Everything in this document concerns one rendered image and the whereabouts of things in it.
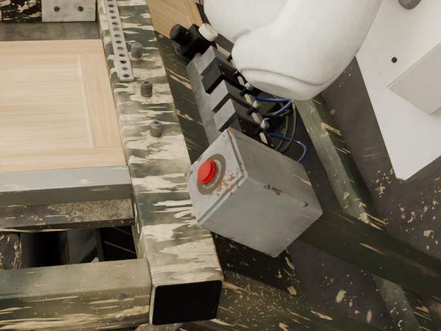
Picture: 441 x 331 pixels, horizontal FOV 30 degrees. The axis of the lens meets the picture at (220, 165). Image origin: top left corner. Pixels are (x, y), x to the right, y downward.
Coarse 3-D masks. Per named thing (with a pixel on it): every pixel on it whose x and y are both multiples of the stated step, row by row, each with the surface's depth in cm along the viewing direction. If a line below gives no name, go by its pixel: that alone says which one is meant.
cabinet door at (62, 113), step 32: (0, 64) 178; (32, 64) 179; (64, 64) 180; (96, 64) 181; (0, 96) 170; (32, 96) 171; (64, 96) 172; (96, 96) 173; (0, 128) 162; (32, 128) 163; (64, 128) 164; (96, 128) 165; (0, 160) 155; (32, 160) 156; (64, 160) 157; (96, 160) 158
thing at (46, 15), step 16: (0, 0) 188; (16, 0) 189; (32, 0) 190; (48, 0) 191; (64, 0) 192; (80, 0) 193; (16, 16) 192; (32, 16) 193; (48, 16) 194; (64, 16) 195; (80, 16) 196
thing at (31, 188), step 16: (0, 176) 149; (16, 176) 149; (32, 176) 150; (48, 176) 150; (64, 176) 150; (80, 176) 151; (96, 176) 151; (112, 176) 152; (128, 176) 152; (0, 192) 146; (16, 192) 147; (32, 192) 147; (48, 192) 148; (64, 192) 149; (80, 192) 150; (96, 192) 151; (112, 192) 152; (128, 192) 153
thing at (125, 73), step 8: (104, 0) 195; (112, 0) 195; (112, 8) 192; (112, 16) 190; (112, 24) 187; (120, 24) 188; (112, 32) 185; (120, 32) 185; (112, 40) 182; (120, 40) 183; (120, 48) 181; (120, 56) 178; (128, 56) 178; (120, 64) 176; (128, 64) 176; (120, 72) 174; (128, 72) 174; (120, 80) 172; (128, 80) 173
